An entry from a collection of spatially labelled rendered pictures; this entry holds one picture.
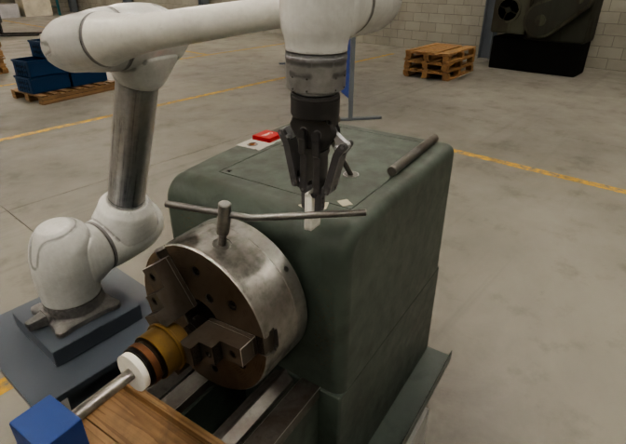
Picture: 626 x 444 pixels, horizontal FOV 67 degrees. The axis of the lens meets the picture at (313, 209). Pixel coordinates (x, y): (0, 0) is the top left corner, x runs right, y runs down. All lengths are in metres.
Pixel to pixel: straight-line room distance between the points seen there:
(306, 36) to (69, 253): 0.91
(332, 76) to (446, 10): 11.06
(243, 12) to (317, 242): 0.42
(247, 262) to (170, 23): 0.43
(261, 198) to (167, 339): 0.32
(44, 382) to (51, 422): 0.62
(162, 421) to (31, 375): 0.51
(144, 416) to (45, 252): 0.52
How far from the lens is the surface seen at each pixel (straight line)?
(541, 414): 2.35
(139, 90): 1.19
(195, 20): 0.88
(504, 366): 2.50
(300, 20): 0.66
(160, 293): 0.87
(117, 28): 0.94
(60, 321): 1.46
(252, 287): 0.81
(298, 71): 0.68
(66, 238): 1.35
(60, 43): 1.05
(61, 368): 1.43
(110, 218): 1.42
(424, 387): 1.55
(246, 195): 0.97
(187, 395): 1.10
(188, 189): 1.06
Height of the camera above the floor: 1.66
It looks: 27 degrees down
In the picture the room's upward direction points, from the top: straight up
